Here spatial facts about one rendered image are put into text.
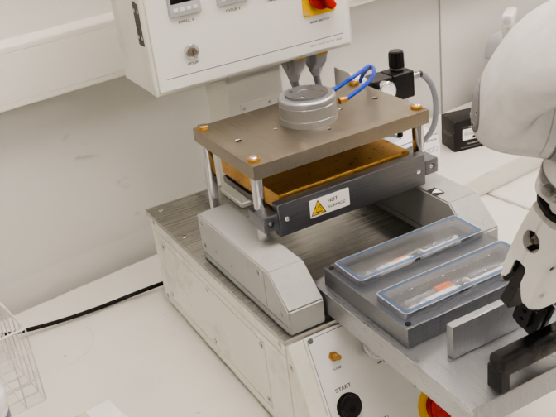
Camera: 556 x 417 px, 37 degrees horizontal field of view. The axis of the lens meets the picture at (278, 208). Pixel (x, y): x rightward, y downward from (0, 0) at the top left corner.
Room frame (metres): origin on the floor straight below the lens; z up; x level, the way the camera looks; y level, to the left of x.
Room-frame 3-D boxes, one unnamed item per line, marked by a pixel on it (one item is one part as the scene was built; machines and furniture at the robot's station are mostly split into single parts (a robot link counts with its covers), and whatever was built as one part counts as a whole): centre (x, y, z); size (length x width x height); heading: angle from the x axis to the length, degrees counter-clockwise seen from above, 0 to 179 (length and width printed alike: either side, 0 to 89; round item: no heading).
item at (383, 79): (1.28, -0.20, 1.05); 0.15 x 0.05 x 0.15; 116
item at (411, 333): (0.84, -0.17, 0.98); 0.20 x 0.17 x 0.03; 116
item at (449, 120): (1.64, -0.42, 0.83); 0.09 x 0.06 x 0.07; 104
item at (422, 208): (1.06, -0.21, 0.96); 0.26 x 0.05 x 0.07; 26
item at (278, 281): (0.94, 0.04, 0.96); 0.25 x 0.05 x 0.07; 26
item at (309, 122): (1.10, -0.06, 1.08); 0.31 x 0.24 x 0.13; 116
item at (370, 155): (1.07, -0.06, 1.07); 0.22 x 0.17 x 0.10; 116
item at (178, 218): (1.10, -0.04, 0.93); 0.46 x 0.35 x 0.01; 26
